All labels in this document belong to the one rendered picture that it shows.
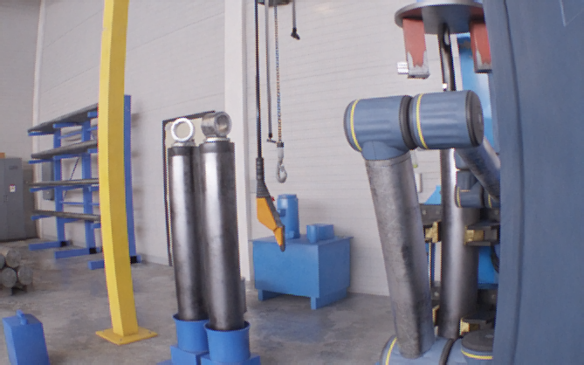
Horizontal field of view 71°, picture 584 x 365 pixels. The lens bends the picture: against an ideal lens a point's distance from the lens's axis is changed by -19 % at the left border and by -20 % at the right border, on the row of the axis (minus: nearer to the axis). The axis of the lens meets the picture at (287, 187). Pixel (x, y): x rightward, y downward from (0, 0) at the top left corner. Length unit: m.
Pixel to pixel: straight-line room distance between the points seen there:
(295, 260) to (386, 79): 1.99
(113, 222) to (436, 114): 3.02
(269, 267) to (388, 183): 3.68
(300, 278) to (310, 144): 1.53
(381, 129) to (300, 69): 4.35
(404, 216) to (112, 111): 2.90
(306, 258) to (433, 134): 3.51
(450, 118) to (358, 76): 3.99
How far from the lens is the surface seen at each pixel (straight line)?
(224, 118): 2.95
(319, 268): 4.59
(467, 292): 2.52
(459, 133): 1.20
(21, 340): 3.40
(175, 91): 7.13
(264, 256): 4.95
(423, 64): 2.51
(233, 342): 2.96
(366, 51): 5.15
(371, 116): 1.28
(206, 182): 2.84
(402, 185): 1.34
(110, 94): 3.89
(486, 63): 2.59
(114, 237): 3.86
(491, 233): 2.41
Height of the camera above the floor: 1.28
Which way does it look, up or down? 2 degrees down
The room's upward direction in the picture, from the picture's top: 2 degrees counter-clockwise
